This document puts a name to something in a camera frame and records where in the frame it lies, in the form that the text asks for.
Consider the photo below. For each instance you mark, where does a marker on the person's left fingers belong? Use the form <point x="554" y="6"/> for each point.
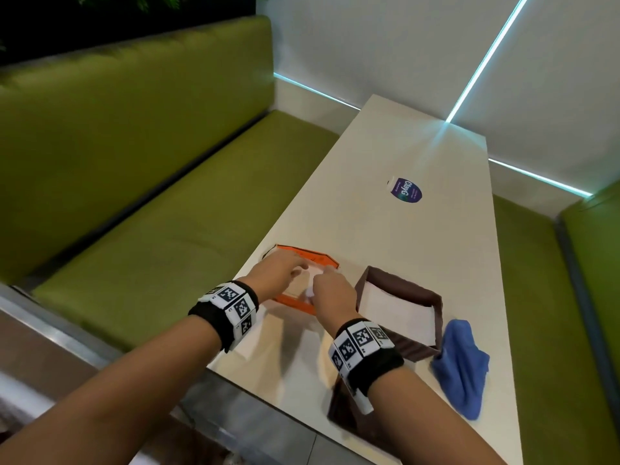
<point x="296" y="265"/>

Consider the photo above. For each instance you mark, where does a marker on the long green bench backrest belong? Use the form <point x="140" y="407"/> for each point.
<point x="121" y="140"/>

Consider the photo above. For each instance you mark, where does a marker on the round purple sticker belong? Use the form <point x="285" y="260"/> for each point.
<point x="406" y="191"/>

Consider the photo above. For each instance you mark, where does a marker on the white paper piece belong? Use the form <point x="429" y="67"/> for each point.
<point x="305" y="281"/>

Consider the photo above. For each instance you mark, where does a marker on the person's right hand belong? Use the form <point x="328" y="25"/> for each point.
<point x="336" y="300"/>

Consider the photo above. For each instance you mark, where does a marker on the person's left hand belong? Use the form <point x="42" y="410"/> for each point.
<point x="269" y="278"/>

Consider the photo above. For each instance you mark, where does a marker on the person's right fingers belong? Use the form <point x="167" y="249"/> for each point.
<point x="320" y="281"/>

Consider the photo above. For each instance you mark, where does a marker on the brown open box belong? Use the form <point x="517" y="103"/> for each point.
<point x="421" y="292"/>

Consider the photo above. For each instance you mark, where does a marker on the short green bench seat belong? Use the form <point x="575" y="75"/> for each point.
<point x="547" y="334"/>

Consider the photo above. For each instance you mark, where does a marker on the person's right forearm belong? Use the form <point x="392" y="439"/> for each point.
<point x="426" y="421"/>

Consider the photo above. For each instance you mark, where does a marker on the black marker wristband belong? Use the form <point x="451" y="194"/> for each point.
<point x="361" y="353"/>
<point x="227" y="309"/>

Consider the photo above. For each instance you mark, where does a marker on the long green bench seat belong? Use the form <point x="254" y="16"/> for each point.
<point x="193" y="227"/>

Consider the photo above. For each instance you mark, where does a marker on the orange flat box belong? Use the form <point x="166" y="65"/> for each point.
<point x="319" y="258"/>

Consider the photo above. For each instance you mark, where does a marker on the person's left forearm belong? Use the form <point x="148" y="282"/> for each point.
<point x="121" y="401"/>

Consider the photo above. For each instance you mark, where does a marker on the blue cloth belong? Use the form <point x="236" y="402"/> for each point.
<point x="460" y="363"/>

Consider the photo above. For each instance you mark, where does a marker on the cyan light strip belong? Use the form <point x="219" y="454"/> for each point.
<point x="537" y="176"/>
<point x="315" y="90"/>
<point x="489" y="55"/>

